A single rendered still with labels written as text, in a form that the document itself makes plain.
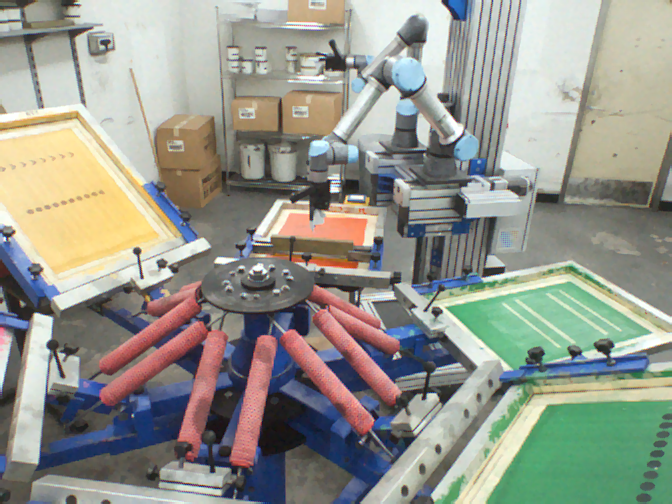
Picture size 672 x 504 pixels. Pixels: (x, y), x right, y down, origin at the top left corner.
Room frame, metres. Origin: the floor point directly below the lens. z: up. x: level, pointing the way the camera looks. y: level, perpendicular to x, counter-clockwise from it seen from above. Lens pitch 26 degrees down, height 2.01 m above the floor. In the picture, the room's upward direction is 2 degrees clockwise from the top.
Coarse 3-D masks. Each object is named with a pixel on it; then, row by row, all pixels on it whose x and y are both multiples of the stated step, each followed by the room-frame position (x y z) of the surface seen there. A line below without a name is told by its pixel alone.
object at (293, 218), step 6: (288, 216) 2.57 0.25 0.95; (294, 216) 2.58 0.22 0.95; (300, 216) 2.58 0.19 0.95; (306, 216) 2.58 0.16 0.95; (288, 222) 2.50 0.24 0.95; (294, 222) 2.50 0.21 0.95; (300, 222) 2.50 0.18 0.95; (306, 222) 2.51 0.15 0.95; (324, 222) 2.51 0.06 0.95; (282, 228) 2.42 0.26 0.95; (288, 228) 2.42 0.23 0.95; (282, 234) 2.35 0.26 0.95; (288, 234) 2.35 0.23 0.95; (282, 258) 2.09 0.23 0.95; (288, 258) 2.09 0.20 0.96; (294, 258) 2.10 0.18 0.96; (300, 258) 2.10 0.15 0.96
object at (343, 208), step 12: (276, 204) 2.65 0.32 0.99; (288, 204) 2.68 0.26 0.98; (300, 204) 2.67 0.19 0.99; (336, 204) 2.67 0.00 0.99; (348, 204) 2.68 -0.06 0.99; (276, 216) 2.54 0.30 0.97; (384, 216) 2.53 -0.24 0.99; (264, 228) 2.33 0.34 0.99; (384, 228) 2.45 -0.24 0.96; (252, 252) 2.09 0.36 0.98
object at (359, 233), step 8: (328, 224) 2.49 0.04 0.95; (336, 224) 2.49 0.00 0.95; (344, 224) 2.49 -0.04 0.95; (352, 224) 2.49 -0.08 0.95; (360, 224) 2.50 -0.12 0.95; (360, 232) 2.40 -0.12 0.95; (360, 240) 2.31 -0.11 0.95; (320, 264) 2.05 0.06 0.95; (328, 264) 2.05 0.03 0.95; (336, 264) 2.05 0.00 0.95; (344, 264) 2.06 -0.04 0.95; (352, 264) 2.06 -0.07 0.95
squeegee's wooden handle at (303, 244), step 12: (276, 240) 2.09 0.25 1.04; (288, 240) 2.08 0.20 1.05; (300, 240) 2.08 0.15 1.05; (312, 240) 2.07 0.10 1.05; (324, 240) 2.07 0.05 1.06; (336, 240) 2.07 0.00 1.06; (348, 240) 2.07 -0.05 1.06; (312, 252) 2.07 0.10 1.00; (324, 252) 2.07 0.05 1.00; (336, 252) 2.06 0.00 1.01
